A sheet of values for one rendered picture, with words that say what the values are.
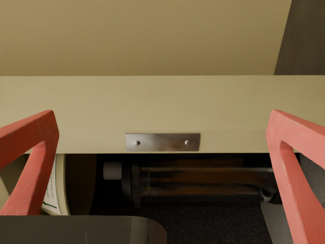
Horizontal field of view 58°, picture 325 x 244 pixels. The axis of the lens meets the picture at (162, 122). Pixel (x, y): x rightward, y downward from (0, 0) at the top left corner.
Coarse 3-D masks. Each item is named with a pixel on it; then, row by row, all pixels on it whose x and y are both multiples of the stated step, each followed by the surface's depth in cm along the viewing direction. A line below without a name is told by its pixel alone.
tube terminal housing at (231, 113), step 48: (0, 96) 32; (48, 96) 32; (96, 96) 32; (144, 96) 32; (192, 96) 32; (240, 96) 32; (288, 96) 32; (96, 144) 28; (240, 144) 28; (0, 192) 32
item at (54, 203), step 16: (64, 160) 35; (80, 160) 51; (96, 160) 52; (64, 176) 35; (80, 176) 50; (48, 192) 36; (64, 192) 35; (80, 192) 49; (48, 208) 38; (64, 208) 36; (80, 208) 46
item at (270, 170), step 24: (144, 168) 39; (168, 168) 39; (192, 168) 39; (216, 168) 39; (240, 168) 39; (264, 168) 39; (144, 192) 40; (168, 192) 40; (192, 192) 40; (216, 192) 40; (240, 192) 40; (264, 192) 40
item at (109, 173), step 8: (128, 160) 40; (104, 168) 42; (112, 168) 42; (120, 168) 42; (128, 168) 39; (104, 176) 42; (112, 176) 42; (120, 176) 42; (128, 176) 39; (128, 184) 39; (128, 192) 40
